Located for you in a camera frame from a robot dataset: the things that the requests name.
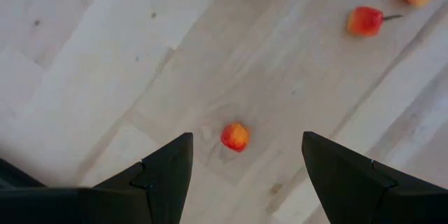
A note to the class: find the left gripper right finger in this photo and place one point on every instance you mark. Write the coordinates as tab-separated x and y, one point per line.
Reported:
367	196

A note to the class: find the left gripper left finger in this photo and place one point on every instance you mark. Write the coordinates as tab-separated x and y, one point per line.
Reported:
157	189

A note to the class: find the small round red-orange fruit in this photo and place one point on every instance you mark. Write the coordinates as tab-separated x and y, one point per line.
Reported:
235	136

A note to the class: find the small red-orange pear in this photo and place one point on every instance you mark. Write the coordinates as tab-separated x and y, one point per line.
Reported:
364	21

